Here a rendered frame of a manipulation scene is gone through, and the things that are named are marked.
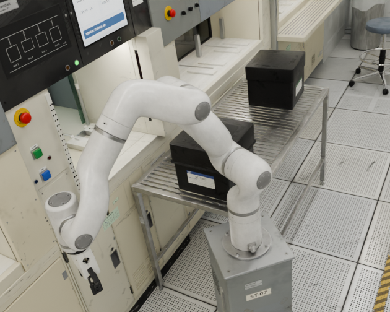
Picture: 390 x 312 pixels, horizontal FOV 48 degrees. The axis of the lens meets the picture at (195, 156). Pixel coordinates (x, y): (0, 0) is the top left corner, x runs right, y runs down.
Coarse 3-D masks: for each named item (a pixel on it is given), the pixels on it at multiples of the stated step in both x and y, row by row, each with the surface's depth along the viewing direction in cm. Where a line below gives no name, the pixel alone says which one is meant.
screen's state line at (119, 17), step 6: (120, 12) 185; (114, 18) 182; (120, 18) 185; (102, 24) 177; (108, 24) 180; (114, 24) 183; (84, 30) 169; (90, 30) 172; (96, 30) 174; (102, 30) 177; (84, 36) 169; (90, 36) 172
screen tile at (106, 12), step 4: (100, 0) 173; (116, 0) 181; (120, 0) 183; (108, 4) 178; (112, 4) 179; (116, 4) 182; (120, 4) 184; (104, 8) 176; (108, 8) 178; (112, 8) 180; (116, 8) 182; (120, 8) 184; (104, 12) 176; (108, 12) 178; (112, 12) 180; (104, 16) 177
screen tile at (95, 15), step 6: (78, 0) 163; (84, 0) 166; (90, 0) 169; (96, 0) 171; (78, 6) 164; (84, 6) 166; (96, 6) 172; (78, 12) 164; (90, 12) 170; (96, 12) 172; (84, 18) 168; (90, 18) 170; (96, 18) 173; (84, 24) 168
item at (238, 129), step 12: (228, 120) 201; (180, 132) 197; (240, 132) 190; (252, 132) 196; (180, 144) 188; (192, 144) 187; (240, 144) 187; (252, 144) 198; (180, 156) 190; (192, 156) 187; (204, 156) 183; (204, 168) 187
